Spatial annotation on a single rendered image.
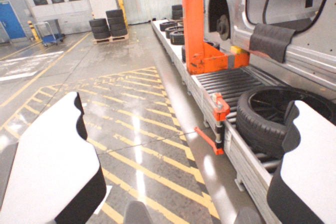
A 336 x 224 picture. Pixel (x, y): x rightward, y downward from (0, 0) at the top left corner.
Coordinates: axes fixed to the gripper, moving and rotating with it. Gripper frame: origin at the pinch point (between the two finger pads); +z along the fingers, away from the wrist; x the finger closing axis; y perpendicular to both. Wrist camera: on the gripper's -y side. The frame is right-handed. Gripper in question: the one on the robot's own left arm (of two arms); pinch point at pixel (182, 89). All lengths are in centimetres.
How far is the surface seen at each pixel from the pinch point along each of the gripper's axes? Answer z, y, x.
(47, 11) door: 1063, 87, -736
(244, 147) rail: 73, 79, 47
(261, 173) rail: 54, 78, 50
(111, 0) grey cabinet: 965, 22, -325
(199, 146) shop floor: 113, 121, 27
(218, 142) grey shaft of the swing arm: 98, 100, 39
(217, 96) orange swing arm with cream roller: 119, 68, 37
